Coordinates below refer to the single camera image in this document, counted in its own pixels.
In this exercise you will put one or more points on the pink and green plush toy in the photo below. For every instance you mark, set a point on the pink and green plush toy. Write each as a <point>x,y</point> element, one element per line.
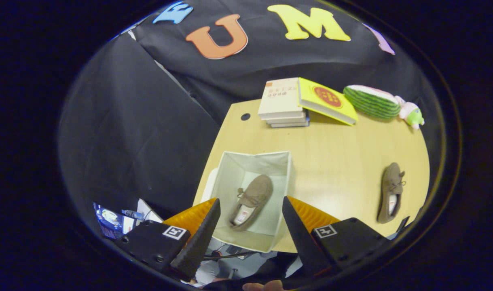
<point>412,113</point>

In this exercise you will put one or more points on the blue printed box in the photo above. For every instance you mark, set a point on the blue printed box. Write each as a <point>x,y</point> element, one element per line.
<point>108,220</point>

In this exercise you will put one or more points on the white paper sheet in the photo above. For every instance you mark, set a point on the white paper sheet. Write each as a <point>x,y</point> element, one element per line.
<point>147,210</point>

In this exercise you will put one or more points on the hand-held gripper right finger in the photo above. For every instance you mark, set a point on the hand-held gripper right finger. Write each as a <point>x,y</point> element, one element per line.
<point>303,242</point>

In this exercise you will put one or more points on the small blue packet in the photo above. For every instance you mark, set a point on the small blue packet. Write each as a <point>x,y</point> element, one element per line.
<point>132,214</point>

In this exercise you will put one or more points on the black backdrop cloth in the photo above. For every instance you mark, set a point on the black backdrop cloth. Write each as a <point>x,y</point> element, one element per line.
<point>129,141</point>

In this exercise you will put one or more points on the black metal frame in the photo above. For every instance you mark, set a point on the black metal frame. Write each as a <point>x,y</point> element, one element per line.
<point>403,225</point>

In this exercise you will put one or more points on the white fabric storage box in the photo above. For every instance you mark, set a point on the white fabric storage box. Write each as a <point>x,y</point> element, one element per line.
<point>250,165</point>

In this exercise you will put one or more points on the yellow book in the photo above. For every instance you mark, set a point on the yellow book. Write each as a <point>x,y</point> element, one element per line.
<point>327,99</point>

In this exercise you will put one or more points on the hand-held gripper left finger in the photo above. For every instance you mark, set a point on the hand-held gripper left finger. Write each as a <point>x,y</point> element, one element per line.
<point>199,242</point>

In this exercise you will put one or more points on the brown fuzzy shoe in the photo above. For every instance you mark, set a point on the brown fuzzy shoe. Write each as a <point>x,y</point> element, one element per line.
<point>258,190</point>
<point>392,178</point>

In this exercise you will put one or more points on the blue cover book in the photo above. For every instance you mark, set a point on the blue cover book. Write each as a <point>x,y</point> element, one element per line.
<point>290,125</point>

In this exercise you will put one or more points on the watermelon slice plush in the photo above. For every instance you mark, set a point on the watermelon slice plush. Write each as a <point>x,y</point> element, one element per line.
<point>369,103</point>

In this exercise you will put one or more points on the beige book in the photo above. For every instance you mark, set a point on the beige book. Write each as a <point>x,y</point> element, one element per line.
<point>278,99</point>

